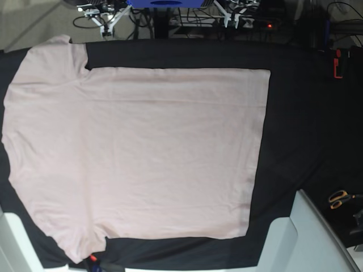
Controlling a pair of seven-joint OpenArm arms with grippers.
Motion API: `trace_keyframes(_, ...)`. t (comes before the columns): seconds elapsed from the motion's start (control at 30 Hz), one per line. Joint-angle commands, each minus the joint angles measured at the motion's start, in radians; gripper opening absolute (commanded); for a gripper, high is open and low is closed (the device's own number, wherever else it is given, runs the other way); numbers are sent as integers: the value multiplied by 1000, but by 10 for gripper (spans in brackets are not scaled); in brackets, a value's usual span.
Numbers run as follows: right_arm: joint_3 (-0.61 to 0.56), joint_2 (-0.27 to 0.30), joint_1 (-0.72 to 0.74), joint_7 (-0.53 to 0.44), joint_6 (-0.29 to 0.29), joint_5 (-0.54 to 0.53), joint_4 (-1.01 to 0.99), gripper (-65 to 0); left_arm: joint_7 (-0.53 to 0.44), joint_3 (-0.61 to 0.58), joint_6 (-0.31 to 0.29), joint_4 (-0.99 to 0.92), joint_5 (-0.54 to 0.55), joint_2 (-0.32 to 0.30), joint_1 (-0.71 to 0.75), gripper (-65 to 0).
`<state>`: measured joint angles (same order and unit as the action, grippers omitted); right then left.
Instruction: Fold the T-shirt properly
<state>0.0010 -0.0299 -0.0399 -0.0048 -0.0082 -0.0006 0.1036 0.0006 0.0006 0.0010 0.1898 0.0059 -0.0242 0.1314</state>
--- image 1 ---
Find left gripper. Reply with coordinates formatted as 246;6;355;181
214;1;250;28

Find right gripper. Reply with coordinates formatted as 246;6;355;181
83;5;131;36

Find pink T-shirt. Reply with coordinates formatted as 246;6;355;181
2;36;271;263

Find power strip with red light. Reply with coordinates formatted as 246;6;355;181
170;15;277;31

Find blue box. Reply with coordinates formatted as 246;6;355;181
126;0;204;9

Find black monitor stand pole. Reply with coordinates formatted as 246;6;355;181
153;8;171;39

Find red black clamp right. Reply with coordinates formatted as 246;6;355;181
333;48;350;79

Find red black clamp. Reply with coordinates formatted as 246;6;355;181
333;48;350;79
83;255;125;272

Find black table cloth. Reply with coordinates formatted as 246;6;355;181
0;39;363;269

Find black object right edge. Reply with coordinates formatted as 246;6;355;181
349;210;362;252

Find red black clamp bottom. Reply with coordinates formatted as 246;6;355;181
83;255;125;272

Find orange handled scissors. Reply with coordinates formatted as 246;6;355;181
328;190;362;210

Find white table frame right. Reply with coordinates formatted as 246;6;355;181
256;190;360;271

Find white table frame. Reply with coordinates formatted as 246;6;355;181
256;190;360;271
1;211;69;272

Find white table frame left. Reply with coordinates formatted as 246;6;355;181
1;211;69;272

